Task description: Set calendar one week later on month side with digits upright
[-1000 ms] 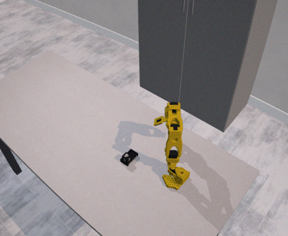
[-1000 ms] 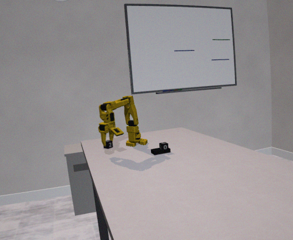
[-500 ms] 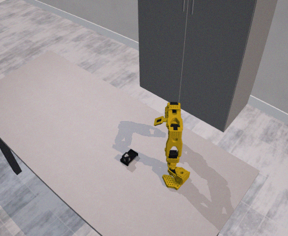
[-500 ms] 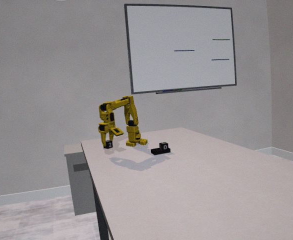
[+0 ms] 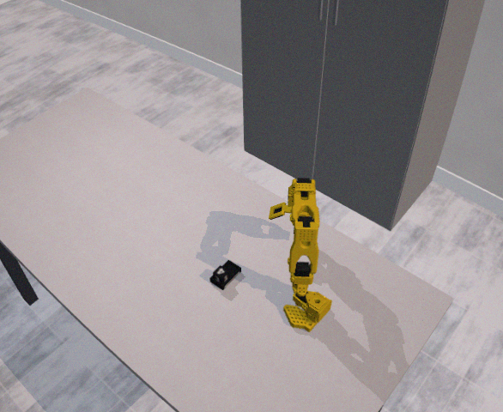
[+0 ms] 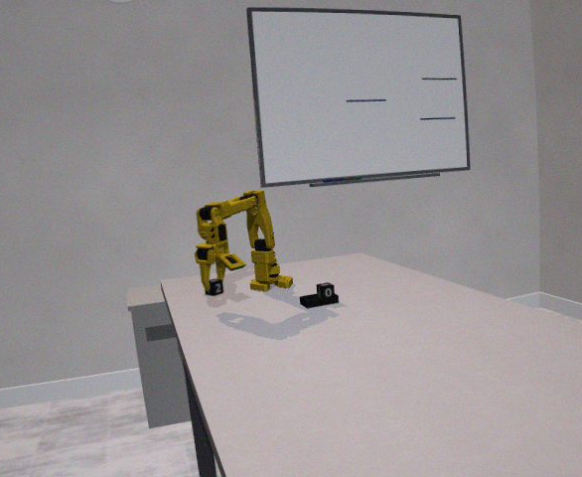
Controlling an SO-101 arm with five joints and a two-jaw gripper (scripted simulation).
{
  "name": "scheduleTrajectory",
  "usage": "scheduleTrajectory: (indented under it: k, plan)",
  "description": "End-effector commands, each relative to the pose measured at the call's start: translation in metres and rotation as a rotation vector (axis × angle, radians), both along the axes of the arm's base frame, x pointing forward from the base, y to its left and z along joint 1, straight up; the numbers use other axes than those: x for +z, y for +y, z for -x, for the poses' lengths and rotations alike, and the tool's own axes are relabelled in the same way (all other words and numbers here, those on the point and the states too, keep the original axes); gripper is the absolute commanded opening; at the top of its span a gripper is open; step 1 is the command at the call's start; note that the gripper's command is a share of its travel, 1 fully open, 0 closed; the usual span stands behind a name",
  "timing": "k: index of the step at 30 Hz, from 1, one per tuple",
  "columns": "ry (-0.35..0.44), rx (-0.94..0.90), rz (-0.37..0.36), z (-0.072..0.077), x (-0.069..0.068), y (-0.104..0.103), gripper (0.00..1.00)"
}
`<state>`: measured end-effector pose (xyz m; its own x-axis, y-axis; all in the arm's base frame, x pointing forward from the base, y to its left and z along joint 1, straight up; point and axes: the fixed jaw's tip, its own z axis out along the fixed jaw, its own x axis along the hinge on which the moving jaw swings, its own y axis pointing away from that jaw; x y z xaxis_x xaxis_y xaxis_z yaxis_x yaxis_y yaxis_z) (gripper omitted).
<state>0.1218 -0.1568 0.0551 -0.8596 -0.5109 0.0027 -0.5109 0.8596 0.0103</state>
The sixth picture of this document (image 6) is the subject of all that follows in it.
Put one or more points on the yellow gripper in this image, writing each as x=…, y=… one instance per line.
x=207, y=254

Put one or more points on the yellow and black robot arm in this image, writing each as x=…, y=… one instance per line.
x=265, y=264

